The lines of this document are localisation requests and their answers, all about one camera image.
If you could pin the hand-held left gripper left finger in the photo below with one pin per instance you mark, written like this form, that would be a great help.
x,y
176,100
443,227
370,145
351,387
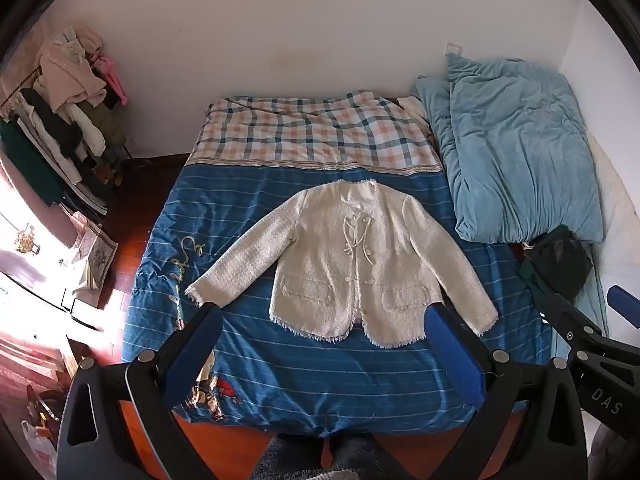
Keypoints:
x,y
196,352

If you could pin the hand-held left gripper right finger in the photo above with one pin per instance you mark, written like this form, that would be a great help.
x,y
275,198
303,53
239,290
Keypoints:
x,y
452,355

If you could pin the white mattress sheet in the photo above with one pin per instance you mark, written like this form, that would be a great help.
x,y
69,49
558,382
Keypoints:
x,y
620,240

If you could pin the plaid quilt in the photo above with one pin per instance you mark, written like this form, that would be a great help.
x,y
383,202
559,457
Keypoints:
x,y
310,130

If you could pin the white plastic bag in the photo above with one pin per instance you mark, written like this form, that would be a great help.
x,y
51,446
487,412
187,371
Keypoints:
x,y
40,450

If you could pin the white wall hook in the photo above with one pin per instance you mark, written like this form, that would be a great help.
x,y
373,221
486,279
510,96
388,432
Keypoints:
x,y
452,48

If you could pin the dark green garment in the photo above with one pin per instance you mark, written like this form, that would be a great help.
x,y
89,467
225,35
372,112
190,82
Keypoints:
x,y
560,260

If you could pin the pink coat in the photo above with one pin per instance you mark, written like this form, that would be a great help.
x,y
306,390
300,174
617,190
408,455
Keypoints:
x,y
65,75

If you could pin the cream tweed jacket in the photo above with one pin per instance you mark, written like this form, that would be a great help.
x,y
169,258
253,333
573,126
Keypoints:
x,y
320,260

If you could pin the clothes rack with hanging clothes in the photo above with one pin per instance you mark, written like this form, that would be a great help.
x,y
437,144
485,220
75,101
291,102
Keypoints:
x,y
45,150

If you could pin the blue striped bedspread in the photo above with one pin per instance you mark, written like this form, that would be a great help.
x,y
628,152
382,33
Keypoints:
x,y
300,375

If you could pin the cream pillow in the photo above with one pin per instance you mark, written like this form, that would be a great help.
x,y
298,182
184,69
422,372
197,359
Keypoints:
x,y
412,108

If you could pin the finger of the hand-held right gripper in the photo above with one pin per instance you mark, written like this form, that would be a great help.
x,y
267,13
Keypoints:
x,y
570,320
625,301

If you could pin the person's grey fuzzy trousers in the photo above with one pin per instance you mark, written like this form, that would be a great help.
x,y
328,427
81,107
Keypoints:
x,y
350,455

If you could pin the light blue duvet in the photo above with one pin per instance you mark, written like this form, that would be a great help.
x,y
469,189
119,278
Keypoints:
x,y
515,150

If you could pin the floral tote bag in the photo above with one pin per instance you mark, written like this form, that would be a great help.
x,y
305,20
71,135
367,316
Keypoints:
x,y
97,252

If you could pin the pink plush toy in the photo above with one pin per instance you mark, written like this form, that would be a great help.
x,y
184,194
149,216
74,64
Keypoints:
x,y
114,80

